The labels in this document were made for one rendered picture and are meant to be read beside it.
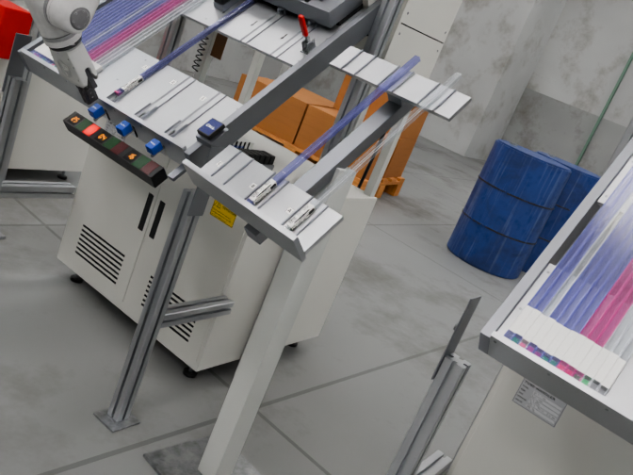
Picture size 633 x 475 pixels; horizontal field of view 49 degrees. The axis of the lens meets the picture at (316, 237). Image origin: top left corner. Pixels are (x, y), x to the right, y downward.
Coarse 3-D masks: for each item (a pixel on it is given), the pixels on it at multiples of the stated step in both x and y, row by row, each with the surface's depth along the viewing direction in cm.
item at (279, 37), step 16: (208, 0) 196; (240, 0) 194; (192, 16) 191; (208, 16) 191; (240, 16) 189; (256, 16) 188; (272, 16) 187; (288, 16) 187; (352, 16) 184; (224, 32) 185; (240, 32) 184; (256, 32) 183; (272, 32) 183; (288, 32) 182; (320, 32) 181; (256, 48) 179; (272, 48) 178; (288, 48) 177; (288, 64) 174
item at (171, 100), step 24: (120, 72) 178; (168, 72) 176; (120, 96) 171; (144, 96) 171; (168, 96) 170; (192, 96) 169; (216, 96) 168; (144, 120) 165; (168, 120) 164; (192, 120) 163
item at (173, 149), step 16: (32, 64) 186; (48, 64) 180; (48, 80) 186; (64, 80) 177; (80, 96) 177; (112, 112) 169; (128, 112) 164; (144, 128) 162; (176, 144) 155; (176, 160) 161
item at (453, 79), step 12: (456, 72) 141; (444, 84) 140; (432, 96) 138; (420, 108) 137; (408, 120) 136; (396, 132) 135; (384, 144) 134; (372, 156) 133; (360, 168) 132; (336, 180) 130; (348, 180) 131; (324, 192) 129; (312, 204) 128; (288, 228) 126
